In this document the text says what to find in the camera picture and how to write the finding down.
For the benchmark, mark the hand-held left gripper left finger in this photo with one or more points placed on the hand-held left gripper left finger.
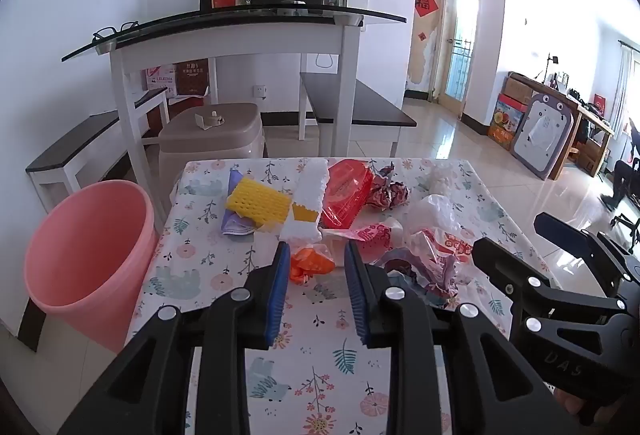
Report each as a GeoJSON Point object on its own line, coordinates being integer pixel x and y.
{"type": "Point", "coordinates": [280, 286]}

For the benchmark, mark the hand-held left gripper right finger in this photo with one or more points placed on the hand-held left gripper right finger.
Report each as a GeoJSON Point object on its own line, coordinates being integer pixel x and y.
{"type": "Point", "coordinates": [356, 296]}

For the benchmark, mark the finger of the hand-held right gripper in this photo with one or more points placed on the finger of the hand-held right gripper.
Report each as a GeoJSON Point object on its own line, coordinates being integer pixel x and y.
{"type": "Point", "coordinates": [585, 240]}
{"type": "Point", "coordinates": [520, 280]}

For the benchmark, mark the orange plastic scrap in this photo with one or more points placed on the orange plastic scrap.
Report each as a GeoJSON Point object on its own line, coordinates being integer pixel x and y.
{"type": "Point", "coordinates": [310, 262]}

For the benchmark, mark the purple face mask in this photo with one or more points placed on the purple face mask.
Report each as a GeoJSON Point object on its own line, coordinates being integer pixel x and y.
{"type": "Point", "coordinates": [234, 222]}

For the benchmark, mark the yellow foam net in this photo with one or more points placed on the yellow foam net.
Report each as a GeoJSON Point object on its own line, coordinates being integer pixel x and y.
{"type": "Point", "coordinates": [257, 201]}

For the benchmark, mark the white foam net sleeve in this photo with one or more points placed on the white foam net sleeve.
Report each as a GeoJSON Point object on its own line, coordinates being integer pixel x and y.
{"type": "Point", "coordinates": [312, 185]}

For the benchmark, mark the red plastic packet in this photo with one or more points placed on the red plastic packet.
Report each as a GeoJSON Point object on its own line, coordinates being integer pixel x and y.
{"type": "Point", "coordinates": [345, 190]}

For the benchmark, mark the pink plastic bin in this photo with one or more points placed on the pink plastic bin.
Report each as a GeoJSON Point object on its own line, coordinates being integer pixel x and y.
{"type": "Point", "coordinates": [75, 265]}

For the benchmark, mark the red patterned white packet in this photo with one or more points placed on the red patterned white packet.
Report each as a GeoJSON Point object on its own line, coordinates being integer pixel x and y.
{"type": "Point", "coordinates": [375, 237]}

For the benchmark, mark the black office chair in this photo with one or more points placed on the black office chair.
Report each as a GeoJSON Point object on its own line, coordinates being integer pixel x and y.
{"type": "Point", "coordinates": [625, 185]}

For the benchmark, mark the floral tablecloth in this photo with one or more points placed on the floral tablecloth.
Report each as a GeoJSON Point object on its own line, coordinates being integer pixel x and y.
{"type": "Point", "coordinates": [310, 375]}

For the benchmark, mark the crumpled dark red wrapper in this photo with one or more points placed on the crumpled dark red wrapper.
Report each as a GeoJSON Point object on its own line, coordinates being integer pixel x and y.
{"type": "Point", "coordinates": [387, 195]}

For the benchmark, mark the clear crumpled plastic bag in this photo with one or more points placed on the clear crumpled plastic bag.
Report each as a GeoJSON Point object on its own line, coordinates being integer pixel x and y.
{"type": "Point", "coordinates": [435, 210]}

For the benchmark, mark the wooden desk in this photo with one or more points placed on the wooden desk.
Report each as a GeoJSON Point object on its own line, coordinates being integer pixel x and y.
{"type": "Point", "coordinates": [592, 130]}

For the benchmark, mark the grey whiteboard with eyes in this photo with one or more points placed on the grey whiteboard with eyes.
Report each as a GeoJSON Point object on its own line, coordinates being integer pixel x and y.
{"type": "Point", "coordinates": [542, 135]}

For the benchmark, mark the colourful fruit carton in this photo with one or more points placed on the colourful fruit carton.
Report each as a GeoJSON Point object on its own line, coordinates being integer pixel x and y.
{"type": "Point", "coordinates": [505, 122]}

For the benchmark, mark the beige plastic stool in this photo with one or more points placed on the beige plastic stool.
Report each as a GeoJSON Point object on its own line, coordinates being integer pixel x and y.
{"type": "Point", "coordinates": [210, 145]}

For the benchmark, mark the plain cardboard carton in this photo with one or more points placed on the plain cardboard carton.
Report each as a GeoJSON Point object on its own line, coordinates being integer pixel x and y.
{"type": "Point", "coordinates": [517, 90]}

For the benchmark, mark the tape roll with card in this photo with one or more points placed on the tape roll with card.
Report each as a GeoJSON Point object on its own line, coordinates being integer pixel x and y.
{"type": "Point", "coordinates": [210, 121]}

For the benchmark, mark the wide dark top bench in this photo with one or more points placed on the wide dark top bench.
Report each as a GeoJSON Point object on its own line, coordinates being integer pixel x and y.
{"type": "Point", "coordinates": [350, 97]}

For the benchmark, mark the brown printed carton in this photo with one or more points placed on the brown printed carton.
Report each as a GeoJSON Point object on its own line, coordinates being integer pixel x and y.
{"type": "Point", "coordinates": [191, 77]}

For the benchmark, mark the short dark top bench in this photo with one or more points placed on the short dark top bench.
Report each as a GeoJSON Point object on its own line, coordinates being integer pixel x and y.
{"type": "Point", "coordinates": [150, 97]}

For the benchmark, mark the glass panel door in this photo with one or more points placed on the glass panel door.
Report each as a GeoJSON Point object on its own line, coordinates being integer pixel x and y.
{"type": "Point", "coordinates": [460, 40]}

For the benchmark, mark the white and red carton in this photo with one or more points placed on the white and red carton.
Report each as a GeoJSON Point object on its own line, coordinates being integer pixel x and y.
{"type": "Point", "coordinates": [160, 80]}

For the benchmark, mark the glass top white table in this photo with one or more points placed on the glass top white table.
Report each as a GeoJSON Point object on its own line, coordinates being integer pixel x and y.
{"type": "Point", "coordinates": [225, 42]}

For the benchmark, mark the long dark top bench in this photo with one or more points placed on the long dark top bench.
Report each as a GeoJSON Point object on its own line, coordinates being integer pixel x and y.
{"type": "Point", "coordinates": [75, 140]}

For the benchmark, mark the black eyeglasses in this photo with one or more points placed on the black eyeglasses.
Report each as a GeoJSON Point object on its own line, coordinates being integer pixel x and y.
{"type": "Point", "coordinates": [117, 29]}

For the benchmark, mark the wall outlet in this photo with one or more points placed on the wall outlet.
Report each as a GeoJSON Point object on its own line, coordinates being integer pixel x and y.
{"type": "Point", "coordinates": [259, 91]}

